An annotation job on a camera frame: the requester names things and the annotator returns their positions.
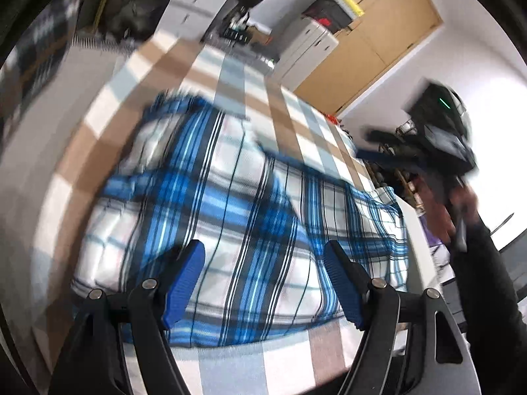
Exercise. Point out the person's right hand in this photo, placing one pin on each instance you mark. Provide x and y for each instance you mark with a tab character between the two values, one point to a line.
440	218

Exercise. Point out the purple bag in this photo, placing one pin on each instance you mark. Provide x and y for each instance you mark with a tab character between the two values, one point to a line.
434	238

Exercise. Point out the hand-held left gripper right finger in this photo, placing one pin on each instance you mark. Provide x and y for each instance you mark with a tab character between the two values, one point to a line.
343	284

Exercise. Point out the black printed box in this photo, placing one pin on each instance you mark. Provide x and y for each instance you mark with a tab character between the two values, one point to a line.
235	34

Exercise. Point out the wooden shoe rack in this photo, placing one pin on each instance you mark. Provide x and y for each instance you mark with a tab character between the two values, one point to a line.
411	189

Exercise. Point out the wooden door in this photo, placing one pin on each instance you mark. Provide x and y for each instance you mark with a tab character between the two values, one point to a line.
383	41

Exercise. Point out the orange plastic bag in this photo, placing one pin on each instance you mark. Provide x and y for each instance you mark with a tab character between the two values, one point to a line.
333	119

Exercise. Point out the checked bed sheet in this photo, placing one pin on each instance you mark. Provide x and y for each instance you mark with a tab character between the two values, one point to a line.
230	74

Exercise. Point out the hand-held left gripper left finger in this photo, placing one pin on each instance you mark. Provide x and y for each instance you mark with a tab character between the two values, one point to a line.
183	284

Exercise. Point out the white plastic cabinet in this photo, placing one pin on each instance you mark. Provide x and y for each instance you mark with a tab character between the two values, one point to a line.
306	55

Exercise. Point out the white drawer desk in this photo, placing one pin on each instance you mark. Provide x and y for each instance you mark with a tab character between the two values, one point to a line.
193	4

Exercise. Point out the blue plaid shirt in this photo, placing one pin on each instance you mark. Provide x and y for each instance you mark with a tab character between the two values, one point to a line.
247	214

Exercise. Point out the person's right forearm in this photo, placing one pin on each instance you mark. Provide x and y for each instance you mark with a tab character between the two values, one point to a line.
486	296

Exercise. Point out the yellow lid storage box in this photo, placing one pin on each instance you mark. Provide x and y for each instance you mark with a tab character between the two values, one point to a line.
348	2

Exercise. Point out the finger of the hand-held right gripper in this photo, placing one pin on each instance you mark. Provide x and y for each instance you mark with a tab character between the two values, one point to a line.
391	159
387	136

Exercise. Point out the black white plaid pillow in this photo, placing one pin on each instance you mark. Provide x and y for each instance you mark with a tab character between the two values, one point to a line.
41	53

